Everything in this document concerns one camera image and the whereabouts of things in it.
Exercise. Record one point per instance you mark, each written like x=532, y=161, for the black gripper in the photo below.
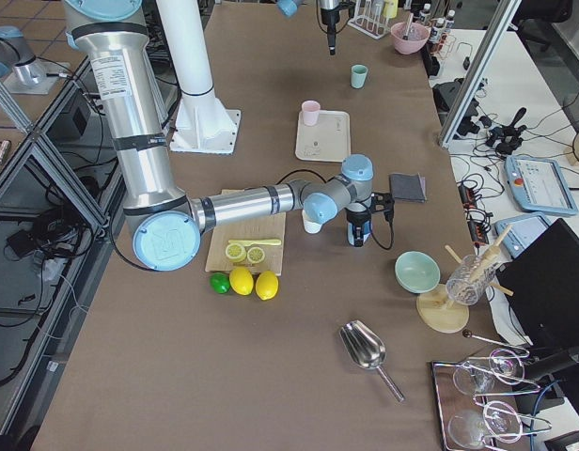
x=330, y=16
x=356, y=219

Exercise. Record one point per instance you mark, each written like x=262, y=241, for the blue cup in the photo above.
x=349, y=229

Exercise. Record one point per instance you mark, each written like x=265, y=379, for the pink cup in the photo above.
x=310, y=110

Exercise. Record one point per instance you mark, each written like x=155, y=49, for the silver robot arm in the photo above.
x=289, y=7
x=165, y=223

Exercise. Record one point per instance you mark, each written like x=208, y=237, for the cream rabbit tray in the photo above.
x=327, y=141

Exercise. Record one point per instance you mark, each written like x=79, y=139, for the wine glass rack tray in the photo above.
x=450, y=401

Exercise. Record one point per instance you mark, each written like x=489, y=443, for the green cup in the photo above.
x=359, y=74

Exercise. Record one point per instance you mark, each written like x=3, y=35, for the cream yellow cup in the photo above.
x=310, y=226

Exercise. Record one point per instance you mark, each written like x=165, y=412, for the grey folded cloth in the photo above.
x=408, y=188

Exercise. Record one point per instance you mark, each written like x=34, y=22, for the green bowl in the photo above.
x=417, y=272

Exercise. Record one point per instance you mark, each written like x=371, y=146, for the wooden cutting board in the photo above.
x=242, y=235

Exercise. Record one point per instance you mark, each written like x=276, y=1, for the pink bowl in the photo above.
x=418, y=36

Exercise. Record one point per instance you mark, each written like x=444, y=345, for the lemon half slice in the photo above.
x=235, y=252
x=255, y=255

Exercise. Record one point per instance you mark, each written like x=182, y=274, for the yellow lemon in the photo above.
x=267, y=285
x=241, y=281

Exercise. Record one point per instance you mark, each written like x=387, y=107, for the yellow plastic knife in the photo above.
x=270, y=242

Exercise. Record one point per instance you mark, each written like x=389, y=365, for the wooden cup stand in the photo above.
x=444, y=315

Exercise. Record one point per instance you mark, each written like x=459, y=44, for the metal scoop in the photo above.
x=367, y=350

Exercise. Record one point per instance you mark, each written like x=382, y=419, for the clear glass cup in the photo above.
x=470, y=280

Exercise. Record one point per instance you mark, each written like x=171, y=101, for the green lime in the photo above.
x=220, y=283

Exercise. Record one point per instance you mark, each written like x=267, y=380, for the blue teach pendant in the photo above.
x=538, y=185
x=525, y=229

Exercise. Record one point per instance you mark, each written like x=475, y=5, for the black monitor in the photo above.
x=544, y=279

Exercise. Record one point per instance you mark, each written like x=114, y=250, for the black gripper camera mount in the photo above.
x=383, y=203

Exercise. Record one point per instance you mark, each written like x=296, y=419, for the white wire rack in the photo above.
x=373, y=17

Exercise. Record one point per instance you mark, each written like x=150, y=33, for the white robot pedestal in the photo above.
x=203, y=124

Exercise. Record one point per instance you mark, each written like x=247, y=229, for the aluminium frame post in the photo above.
x=492, y=37

